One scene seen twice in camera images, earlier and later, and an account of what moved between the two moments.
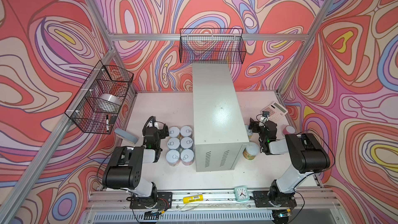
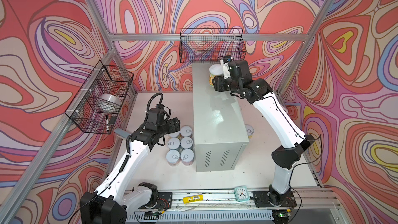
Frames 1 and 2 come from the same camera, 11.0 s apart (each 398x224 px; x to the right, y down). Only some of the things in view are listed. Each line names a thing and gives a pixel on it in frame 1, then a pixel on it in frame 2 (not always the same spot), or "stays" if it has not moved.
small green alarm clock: [241, 193] stays
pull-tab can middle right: [186, 142] stays
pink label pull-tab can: [172, 157] stays
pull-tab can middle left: [173, 143] stays
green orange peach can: [251, 150] → [215, 70]
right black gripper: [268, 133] → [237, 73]
